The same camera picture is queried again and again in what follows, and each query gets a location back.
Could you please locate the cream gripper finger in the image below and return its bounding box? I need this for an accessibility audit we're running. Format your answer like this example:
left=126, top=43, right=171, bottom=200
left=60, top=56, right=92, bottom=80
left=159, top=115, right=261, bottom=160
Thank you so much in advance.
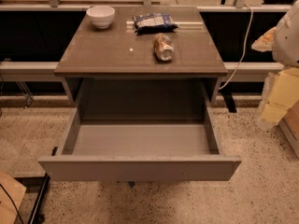
left=251, top=27, right=276, bottom=52
left=256, top=67, right=299, bottom=130

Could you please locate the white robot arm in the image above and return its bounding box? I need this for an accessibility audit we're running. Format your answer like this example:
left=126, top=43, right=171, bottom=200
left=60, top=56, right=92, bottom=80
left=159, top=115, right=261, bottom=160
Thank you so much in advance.
left=251, top=1, right=299, bottom=130

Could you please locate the grey drawer cabinet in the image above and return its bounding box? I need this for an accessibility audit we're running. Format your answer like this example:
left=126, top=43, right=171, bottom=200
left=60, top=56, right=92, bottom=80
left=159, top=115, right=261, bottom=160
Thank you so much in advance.
left=54, top=7, right=227, bottom=102

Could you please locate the open grey top drawer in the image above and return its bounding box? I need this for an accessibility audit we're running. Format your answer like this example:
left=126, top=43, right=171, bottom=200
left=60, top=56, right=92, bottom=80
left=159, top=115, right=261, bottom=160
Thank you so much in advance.
left=37, top=77, right=243, bottom=183

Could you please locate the wooden box at right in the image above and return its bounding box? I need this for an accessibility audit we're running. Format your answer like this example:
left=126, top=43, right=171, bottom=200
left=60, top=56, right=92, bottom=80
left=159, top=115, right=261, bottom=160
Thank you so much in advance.
left=279, top=101, right=299, bottom=158

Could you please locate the blue white chip bag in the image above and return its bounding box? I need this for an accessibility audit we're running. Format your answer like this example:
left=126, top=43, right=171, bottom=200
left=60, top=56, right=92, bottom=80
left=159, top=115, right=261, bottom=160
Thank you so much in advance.
left=132, top=12, right=178, bottom=34

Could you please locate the white ceramic bowl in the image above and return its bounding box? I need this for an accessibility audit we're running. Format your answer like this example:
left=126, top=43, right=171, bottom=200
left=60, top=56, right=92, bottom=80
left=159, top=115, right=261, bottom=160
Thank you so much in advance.
left=86, top=6, right=115, bottom=29

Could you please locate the wooden board at left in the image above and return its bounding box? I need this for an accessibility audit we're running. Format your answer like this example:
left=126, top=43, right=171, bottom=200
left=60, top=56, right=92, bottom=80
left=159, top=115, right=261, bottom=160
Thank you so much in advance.
left=0, top=170, right=26, bottom=224

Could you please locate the white power cable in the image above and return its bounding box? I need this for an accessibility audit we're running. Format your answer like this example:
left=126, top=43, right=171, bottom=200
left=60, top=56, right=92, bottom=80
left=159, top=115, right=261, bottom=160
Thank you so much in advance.
left=218, top=4, right=255, bottom=91

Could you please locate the black metal floor frame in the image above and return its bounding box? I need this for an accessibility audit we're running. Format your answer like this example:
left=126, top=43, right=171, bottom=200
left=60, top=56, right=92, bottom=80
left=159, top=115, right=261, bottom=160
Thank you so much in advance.
left=16, top=174, right=50, bottom=224

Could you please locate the black cable at left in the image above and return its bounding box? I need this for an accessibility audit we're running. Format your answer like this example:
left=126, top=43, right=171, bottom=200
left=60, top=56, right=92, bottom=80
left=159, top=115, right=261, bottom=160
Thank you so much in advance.
left=0, top=182, right=25, bottom=224

